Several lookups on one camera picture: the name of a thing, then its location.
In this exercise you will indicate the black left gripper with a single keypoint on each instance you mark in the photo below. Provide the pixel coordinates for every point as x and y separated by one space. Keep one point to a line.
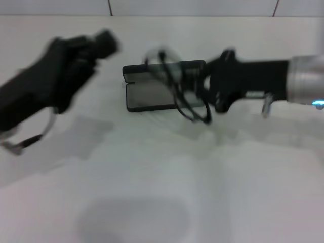
45 83

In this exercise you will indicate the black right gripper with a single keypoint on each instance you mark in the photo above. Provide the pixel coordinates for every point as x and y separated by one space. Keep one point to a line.
248 78

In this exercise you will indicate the black round-lens glasses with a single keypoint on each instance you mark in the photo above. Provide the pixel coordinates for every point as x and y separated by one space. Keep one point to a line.
178 103

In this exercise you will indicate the black glasses case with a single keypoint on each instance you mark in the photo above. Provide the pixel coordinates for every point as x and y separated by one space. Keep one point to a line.
144 96

